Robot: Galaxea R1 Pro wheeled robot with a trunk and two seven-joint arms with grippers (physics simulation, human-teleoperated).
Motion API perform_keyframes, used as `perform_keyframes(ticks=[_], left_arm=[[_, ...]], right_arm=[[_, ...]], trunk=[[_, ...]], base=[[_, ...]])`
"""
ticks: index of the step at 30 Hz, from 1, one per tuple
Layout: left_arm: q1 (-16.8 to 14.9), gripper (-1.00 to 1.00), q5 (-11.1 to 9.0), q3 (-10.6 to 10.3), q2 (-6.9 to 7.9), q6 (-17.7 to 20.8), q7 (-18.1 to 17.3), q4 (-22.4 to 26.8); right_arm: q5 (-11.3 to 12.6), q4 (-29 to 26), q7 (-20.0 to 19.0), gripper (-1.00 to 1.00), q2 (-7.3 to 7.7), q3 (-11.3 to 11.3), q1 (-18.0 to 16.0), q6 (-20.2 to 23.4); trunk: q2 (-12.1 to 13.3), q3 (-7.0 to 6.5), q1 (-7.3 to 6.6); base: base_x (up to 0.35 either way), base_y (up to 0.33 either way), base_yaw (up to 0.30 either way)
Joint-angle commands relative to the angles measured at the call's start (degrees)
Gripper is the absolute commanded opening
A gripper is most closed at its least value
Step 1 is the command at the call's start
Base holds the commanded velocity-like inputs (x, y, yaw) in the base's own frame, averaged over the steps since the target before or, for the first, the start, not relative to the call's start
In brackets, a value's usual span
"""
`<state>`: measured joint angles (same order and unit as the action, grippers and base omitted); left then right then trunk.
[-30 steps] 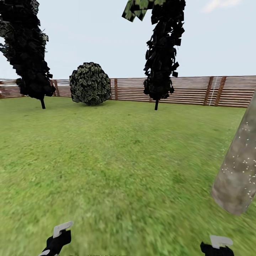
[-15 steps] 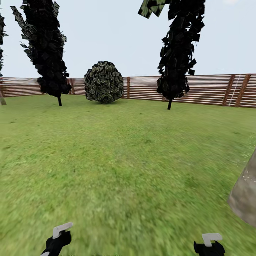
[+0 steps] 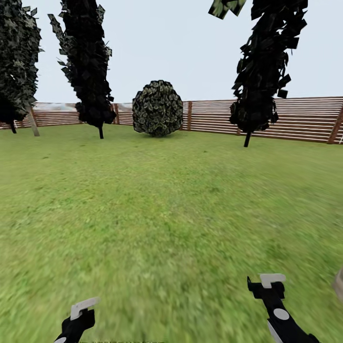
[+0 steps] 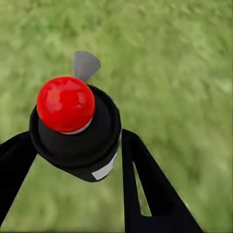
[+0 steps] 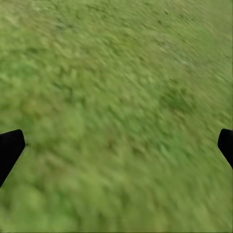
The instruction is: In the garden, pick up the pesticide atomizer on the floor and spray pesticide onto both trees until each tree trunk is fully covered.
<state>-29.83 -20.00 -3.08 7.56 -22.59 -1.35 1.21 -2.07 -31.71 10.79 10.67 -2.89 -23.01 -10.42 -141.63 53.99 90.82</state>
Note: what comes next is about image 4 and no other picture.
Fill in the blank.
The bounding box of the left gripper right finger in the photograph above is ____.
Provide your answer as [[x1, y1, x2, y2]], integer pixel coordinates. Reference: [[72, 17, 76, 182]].
[[121, 129, 204, 233]]

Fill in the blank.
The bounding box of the pesticide atomizer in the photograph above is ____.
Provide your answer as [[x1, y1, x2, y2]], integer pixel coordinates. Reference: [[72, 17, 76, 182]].
[[29, 50, 121, 183]]

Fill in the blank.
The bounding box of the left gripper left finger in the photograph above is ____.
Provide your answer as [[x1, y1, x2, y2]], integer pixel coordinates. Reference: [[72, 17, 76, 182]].
[[0, 131, 37, 226]]

